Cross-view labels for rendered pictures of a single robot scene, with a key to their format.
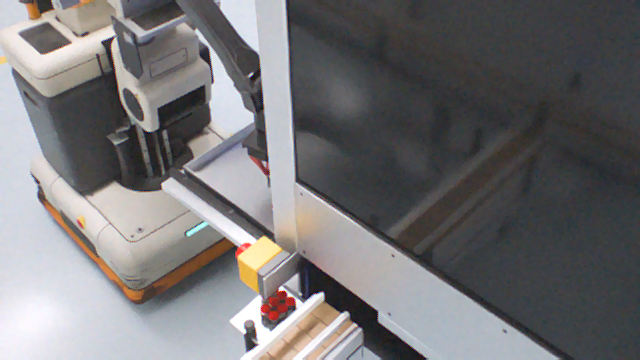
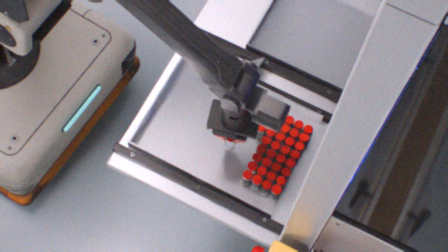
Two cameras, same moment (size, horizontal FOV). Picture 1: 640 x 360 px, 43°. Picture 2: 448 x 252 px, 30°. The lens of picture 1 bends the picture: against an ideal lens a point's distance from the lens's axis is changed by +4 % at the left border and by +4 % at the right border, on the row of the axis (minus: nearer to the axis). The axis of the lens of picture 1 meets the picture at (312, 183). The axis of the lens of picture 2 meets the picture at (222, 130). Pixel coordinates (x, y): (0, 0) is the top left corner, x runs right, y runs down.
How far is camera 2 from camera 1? 0.83 m
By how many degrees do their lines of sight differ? 25
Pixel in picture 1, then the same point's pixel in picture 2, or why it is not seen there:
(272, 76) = (335, 159)
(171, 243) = (52, 144)
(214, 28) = (195, 50)
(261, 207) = (223, 170)
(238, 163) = (177, 118)
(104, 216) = not seen: outside the picture
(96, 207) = not seen: outside the picture
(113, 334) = (9, 238)
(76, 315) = not seen: outside the picture
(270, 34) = (348, 138)
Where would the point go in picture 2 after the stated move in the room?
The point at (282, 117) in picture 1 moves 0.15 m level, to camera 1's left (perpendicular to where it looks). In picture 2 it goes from (336, 182) to (244, 208)
